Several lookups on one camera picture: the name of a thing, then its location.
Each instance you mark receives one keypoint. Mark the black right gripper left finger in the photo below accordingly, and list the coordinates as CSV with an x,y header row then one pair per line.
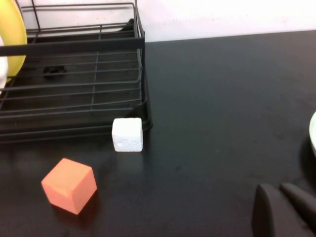
x,y
264,214

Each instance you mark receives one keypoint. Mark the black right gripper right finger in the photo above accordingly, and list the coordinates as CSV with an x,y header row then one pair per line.
x,y
304,205

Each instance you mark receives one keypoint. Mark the white plate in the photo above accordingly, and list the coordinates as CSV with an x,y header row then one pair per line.
x,y
3,70

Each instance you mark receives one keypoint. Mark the yellow plate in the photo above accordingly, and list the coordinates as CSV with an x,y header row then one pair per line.
x,y
13,27

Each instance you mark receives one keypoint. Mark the white round dish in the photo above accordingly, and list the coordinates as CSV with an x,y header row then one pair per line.
x,y
313,133

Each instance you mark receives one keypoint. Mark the white foam cube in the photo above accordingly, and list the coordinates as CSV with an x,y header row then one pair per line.
x,y
128,134

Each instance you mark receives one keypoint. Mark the orange foam cube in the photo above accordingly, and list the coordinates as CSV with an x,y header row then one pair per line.
x,y
66,185

